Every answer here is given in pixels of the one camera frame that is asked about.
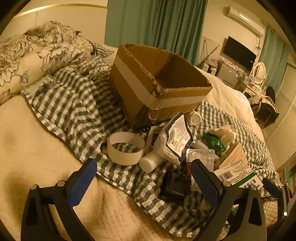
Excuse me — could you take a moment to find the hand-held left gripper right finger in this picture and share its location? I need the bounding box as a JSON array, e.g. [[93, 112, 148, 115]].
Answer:
[[190, 159, 267, 241]]

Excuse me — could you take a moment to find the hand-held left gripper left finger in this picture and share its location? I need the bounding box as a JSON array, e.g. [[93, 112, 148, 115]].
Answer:
[[21, 158, 97, 241]]

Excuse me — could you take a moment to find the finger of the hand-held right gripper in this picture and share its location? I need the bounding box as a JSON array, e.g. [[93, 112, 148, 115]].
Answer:
[[262, 178, 285, 217]]

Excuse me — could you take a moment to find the white plastic bottle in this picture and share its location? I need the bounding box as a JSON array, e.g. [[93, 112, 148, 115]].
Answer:
[[139, 148, 169, 174]]

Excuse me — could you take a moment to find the cardboard box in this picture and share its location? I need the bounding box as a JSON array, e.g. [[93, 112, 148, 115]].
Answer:
[[109, 44, 213, 127]]

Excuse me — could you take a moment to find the clear plastic box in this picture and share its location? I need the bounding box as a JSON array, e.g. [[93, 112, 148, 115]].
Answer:
[[186, 149, 216, 179]]

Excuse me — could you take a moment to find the black case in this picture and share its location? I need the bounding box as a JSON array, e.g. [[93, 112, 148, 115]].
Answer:
[[159, 170, 192, 202]]

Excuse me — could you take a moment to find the white and green medicine box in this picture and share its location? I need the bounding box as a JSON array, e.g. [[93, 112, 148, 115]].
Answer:
[[213, 159, 263, 189]]

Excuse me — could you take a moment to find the small white tube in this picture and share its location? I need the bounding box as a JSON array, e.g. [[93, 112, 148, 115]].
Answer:
[[194, 140, 209, 150]]

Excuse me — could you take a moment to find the beige paper box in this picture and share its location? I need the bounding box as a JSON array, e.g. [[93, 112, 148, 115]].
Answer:
[[214, 142, 249, 168]]

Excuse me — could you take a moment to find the green snack packet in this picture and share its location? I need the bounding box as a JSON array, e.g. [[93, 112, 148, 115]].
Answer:
[[203, 133, 227, 151]]

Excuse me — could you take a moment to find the white tape roll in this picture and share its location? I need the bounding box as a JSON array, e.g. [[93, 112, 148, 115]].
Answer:
[[107, 131, 147, 166]]

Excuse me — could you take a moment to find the crumpled white tissue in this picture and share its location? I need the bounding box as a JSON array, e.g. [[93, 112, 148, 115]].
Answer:
[[208, 125, 237, 145]]

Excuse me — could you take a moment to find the dark pouch with white label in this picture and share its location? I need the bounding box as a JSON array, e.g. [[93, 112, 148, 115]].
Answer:
[[165, 113, 193, 158]]

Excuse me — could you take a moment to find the white plastic packet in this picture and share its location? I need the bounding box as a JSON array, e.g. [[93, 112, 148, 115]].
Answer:
[[146, 125, 183, 166]]

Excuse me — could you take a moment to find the white louvered wardrobe door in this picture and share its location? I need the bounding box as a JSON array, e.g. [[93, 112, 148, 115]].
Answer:
[[264, 62, 296, 167]]

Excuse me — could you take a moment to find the checkered cloth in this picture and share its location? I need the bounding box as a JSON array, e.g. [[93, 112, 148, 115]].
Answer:
[[21, 43, 282, 238]]

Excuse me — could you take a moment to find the dark chair with clothes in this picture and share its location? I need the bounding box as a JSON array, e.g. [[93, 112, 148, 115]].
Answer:
[[251, 86, 280, 128]]

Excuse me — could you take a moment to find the white dressing table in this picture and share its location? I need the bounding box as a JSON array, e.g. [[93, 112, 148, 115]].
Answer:
[[240, 79, 264, 96]]

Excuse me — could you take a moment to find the grey cabinet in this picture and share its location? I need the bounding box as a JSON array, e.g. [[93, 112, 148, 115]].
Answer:
[[216, 61, 241, 87]]

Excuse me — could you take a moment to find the white floor appliance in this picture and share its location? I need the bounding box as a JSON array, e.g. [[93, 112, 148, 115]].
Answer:
[[203, 59, 218, 75]]

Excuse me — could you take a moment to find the oval white-framed mirror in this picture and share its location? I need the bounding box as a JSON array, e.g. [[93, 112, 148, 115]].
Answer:
[[250, 62, 267, 85]]

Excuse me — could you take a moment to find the floral quilt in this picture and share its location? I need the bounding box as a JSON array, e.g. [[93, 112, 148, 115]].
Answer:
[[0, 21, 94, 105]]

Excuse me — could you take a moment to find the narrow teal curtain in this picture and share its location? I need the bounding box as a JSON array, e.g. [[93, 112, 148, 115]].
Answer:
[[258, 27, 290, 77]]

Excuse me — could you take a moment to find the black television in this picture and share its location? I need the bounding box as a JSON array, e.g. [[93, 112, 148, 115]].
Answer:
[[223, 36, 257, 70]]

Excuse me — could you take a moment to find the white air conditioner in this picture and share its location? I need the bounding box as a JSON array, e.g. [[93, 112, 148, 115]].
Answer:
[[226, 6, 265, 37]]

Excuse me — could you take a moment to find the wide teal curtain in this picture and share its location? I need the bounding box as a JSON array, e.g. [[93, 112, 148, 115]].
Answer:
[[105, 0, 208, 67]]

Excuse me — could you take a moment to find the dark bead bracelet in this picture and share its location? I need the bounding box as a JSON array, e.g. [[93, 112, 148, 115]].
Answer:
[[135, 126, 151, 135]]

